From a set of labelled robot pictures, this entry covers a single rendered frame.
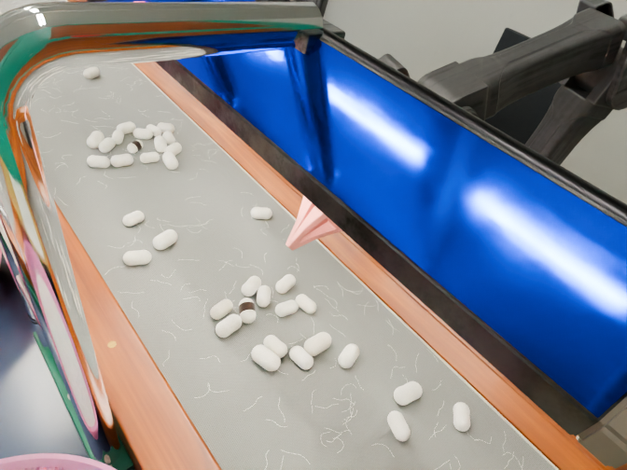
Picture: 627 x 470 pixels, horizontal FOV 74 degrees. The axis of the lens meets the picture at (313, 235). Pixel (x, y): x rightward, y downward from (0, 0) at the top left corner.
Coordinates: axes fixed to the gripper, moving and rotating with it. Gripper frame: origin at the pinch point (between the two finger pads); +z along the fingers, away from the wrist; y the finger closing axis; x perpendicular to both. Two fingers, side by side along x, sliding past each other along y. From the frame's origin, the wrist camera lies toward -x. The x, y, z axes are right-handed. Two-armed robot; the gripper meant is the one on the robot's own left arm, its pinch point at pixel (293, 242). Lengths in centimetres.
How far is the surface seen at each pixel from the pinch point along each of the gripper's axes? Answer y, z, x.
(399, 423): 22.2, 5.7, 5.7
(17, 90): 8.7, 2.0, -36.0
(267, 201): -16.9, -1.2, 12.3
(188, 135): -39.8, 0.5, 10.0
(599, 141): -14, -129, 155
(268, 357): 8.2, 11.2, 0.2
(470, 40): -96, -140, 143
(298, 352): 9.3, 8.7, 2.6
